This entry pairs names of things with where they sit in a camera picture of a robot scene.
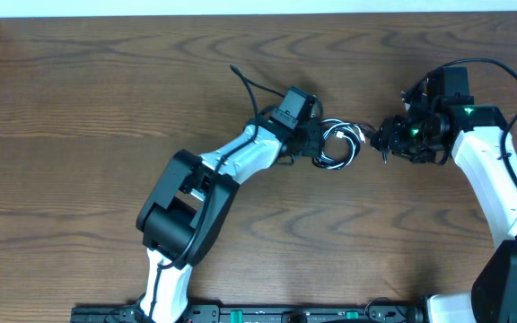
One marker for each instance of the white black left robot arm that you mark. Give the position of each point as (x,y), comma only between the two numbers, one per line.
(182,217)

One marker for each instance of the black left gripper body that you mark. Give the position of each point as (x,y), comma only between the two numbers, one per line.
(307,144)

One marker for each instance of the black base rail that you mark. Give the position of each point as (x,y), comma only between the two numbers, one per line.
(377,310)

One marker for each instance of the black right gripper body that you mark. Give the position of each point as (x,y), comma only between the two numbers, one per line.
(410,140)

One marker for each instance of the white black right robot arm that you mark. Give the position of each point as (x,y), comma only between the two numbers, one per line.
(482,147)

